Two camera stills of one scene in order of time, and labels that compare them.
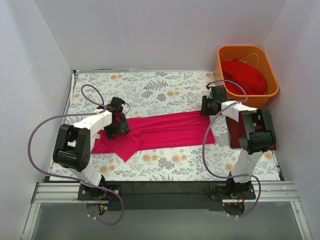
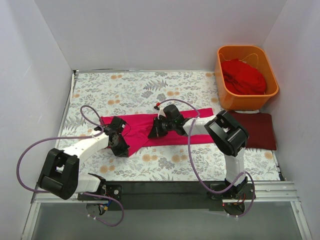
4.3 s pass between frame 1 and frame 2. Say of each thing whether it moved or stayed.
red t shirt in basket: stayed
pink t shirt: moved
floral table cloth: stayed
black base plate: stayed
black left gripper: moved
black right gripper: moved
